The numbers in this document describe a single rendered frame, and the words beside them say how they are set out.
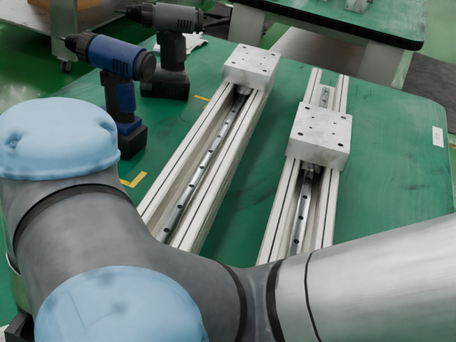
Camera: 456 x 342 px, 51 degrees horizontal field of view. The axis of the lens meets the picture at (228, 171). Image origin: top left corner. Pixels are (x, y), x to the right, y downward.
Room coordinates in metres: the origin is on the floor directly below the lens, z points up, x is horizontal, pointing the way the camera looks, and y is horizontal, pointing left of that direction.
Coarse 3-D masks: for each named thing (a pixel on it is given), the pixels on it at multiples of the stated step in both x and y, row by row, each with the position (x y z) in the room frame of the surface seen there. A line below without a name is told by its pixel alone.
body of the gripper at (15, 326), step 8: (16, 304) 0.23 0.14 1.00; (24, 312) 0.21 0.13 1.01; (16, 320) 0.21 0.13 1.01; (24, 320) 0.21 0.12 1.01; (32, 320) 0.22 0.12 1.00; (8, 328) 0.20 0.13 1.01; (16, 328) 0.20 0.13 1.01; (24, 328) 0.21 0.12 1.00; (32, 328) 0.21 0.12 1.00; (8, 336) 0.20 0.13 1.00; (16, 336) 0.20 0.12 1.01; (24, 336) 0.20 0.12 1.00; (32, 336) 0.20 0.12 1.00
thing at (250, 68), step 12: (240, 48) 1.14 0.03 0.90; (252, 48) 1.16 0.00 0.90; (228, 60) 1.05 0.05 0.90; (240, 60) 1.06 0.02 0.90; (252, 60) 1.08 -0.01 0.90; (264, 60) 1.09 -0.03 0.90; (276, 60) 1.11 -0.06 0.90; (228, 72) 1.02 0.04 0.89; (240, 72) 1.02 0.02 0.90; (252, 72) 1.01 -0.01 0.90; (264, 72) 1.02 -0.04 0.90; (240, 84) 1.02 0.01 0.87; (252, 84) 1.01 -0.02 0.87; (264, 84) 1.01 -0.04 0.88
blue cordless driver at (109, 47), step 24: (72, 48) 0.80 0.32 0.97; (96, 48) 0.78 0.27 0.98; (120, 48) 0.78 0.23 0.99; (144, 48) 0.79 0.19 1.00; (120, 72) 0.76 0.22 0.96; (144, 72) 0.76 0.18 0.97; (120, 96) 0.78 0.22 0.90; (120, 120) 0.77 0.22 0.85; (120, 144) 0.75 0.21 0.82; (144, 144) 0.80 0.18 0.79
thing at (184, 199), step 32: (224, 96) 0.94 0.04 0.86; (256, 96) 0.97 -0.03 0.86; (192, 128) 0.78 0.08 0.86; (224, 128) 0.85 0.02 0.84; (192, 160) 0.72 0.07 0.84; (224, 160) 0.69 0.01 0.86; (160, 192) 0.57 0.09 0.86; (192, 192) 0.62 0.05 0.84; (224, 192) 0.68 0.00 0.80; (160, 224) 0.54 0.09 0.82; (192, 224) 0.51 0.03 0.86
